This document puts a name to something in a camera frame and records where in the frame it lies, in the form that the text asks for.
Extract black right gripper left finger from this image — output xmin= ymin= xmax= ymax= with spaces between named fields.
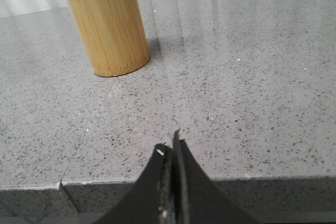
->
xmin=95 ymin=144 xmax=173 ymax=224

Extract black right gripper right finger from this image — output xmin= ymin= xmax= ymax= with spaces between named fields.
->
xmin=172 ymin=130 xmax=258 ymax=223

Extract bamboo cylinder holder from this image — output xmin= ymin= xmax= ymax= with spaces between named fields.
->
xmin=67 ymin=0 xmax=151 ymax=77

